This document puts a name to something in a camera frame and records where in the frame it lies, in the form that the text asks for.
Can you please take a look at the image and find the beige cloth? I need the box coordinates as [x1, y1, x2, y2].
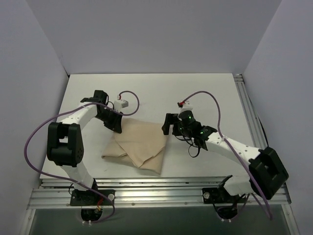
[101, 118, 168, 175]

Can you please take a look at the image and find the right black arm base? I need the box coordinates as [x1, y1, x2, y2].
[202, 187, 246, 204]

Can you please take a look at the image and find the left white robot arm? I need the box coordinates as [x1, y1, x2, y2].
[47, 90, 129, 205]

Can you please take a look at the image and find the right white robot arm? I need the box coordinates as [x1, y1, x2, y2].
[161, 110, 289, 202]

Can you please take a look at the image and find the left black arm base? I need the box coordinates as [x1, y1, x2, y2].
[70, 189, 115, 206]

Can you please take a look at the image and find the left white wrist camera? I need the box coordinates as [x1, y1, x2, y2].
[113, 99, 129, 112]

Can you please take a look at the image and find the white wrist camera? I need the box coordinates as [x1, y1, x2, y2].
[178, 100, 193, 113]
[113, 99, 129, 112]

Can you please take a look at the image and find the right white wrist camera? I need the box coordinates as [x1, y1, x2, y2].
[178, 100, 193, 113]

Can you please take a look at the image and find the black loop cable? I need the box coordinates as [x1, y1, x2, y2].
[187, 139, 202, 158]

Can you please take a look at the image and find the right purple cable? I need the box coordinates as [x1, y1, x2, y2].
[177, 91, 273, 220]

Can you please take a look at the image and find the purple cable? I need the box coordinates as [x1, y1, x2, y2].
[177, 91, 273, 220]
[23, 90, 140, 224]

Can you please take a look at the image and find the aluminium rail frame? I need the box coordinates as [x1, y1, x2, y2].
[21, 177, 296, 235]

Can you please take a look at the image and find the right side aluminium rail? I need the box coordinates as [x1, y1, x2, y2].
[233, 74, 279, 184]

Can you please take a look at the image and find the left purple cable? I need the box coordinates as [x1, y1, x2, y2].
[23, 90, 140, 224]

